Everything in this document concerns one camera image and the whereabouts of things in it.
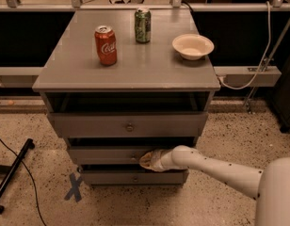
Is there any grey drawer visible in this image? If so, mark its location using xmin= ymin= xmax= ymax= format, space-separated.
xmin=81 ymin=170 xmax=188 ymax=186
xmin=67 ymin=145 xmax=170 ymax=165
xmin=48 ymin=112 xmax=208 ymax=138

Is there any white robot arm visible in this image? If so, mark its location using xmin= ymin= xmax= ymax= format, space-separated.
xmin=139 ymin=145 xmax=290 ymax=226

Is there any grey bottom drawer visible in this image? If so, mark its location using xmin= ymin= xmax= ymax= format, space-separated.
xmin=81 ymin=170 xmax=188 ymax=186

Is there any grey wooden drawer cabinet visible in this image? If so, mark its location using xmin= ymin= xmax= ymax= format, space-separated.
xmin=33 ymin=9 xmax=220 ymax=186

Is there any grey top drawer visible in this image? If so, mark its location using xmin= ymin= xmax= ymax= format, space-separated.
xmin=48 ymin=112 xmax=208 ymax=138

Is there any blue tape cross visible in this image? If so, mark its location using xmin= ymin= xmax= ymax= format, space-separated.
xmin=64 ymin=173 xmax=83 ymax=202

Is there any white bowl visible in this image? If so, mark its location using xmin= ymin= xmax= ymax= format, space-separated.
xmin=172 ymin=34 xmax=215 ymax=60

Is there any red cola can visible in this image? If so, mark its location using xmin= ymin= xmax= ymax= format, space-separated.
xmin=94 ymin=25 xmax=117 ymax=66

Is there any green soda can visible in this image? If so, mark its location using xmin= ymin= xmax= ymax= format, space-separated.
xmin=135 ymin=8 xmax=151 ymax=43

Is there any black stand leg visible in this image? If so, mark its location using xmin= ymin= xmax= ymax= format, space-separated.
xmin=0 ymin=138 xmax=35 ymax=215

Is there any white cable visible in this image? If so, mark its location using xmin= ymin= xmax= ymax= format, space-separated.
xmin=217 ymin=1 xmax=273 ymax=91

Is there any metal railing frame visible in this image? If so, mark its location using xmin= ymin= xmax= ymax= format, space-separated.
xmin=0 ymin=0 xmax=290 ymax=89

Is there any black floor cable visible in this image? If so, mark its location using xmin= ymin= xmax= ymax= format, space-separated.
xmin=0 ymin=133 xmax=48 ymax=226

